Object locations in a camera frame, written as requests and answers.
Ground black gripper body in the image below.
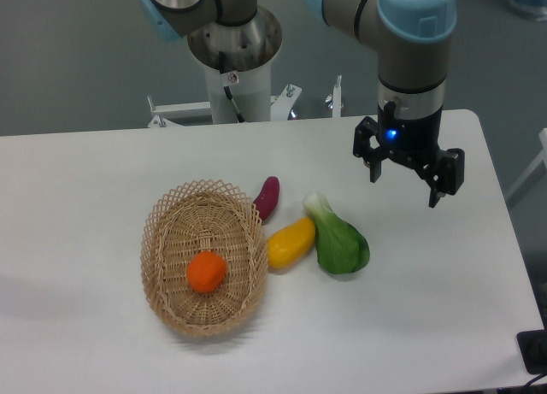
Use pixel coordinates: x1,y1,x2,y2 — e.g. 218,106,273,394
375,101,443,175

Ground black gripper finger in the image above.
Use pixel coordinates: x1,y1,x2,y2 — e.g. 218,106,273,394
352,116,389,183
417,148,465,209

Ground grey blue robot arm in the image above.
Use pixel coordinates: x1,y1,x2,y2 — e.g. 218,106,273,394
138,0,465,206

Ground woven wicker basket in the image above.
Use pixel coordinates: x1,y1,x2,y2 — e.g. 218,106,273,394
140,180,268,338

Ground green bok choy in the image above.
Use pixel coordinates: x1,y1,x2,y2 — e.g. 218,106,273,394
303,191,370,275

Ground purple sweet potato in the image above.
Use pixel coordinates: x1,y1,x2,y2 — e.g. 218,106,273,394
253,176,280,221

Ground yellow bell pepper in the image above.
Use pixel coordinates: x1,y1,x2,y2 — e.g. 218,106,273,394
268,217,315,269

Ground black device at edge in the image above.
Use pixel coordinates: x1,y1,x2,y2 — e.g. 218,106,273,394
516,330,546,375

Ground orange fruit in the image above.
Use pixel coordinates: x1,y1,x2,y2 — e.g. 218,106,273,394
186,250,227,293

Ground white frame at right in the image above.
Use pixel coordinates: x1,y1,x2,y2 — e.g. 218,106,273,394
505,128,546,209

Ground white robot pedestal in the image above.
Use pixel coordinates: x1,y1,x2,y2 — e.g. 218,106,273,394
146,64,344,128

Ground black cable on pedestal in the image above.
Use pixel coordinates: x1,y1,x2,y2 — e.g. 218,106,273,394
218,50,248,124

